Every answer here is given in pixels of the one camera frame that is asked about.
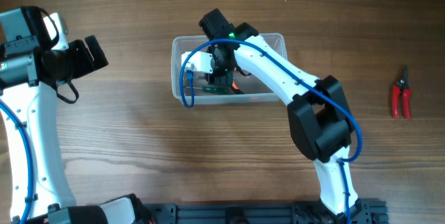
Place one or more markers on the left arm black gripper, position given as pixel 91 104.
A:
pixel 81 57

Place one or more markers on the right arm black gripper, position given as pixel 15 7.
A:
pixel 221 78

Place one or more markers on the orange black needle-nose pliers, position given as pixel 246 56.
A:
pixel 235 89

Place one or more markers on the green handle screwdriver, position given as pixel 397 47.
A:
pixel 214 90

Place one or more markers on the red handle cutters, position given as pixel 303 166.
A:
pixel 401 93

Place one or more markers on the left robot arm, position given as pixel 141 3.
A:
pixel 36 59

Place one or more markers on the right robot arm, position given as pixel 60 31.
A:
pixel 320 121

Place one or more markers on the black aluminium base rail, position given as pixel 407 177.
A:
pixel 365 211

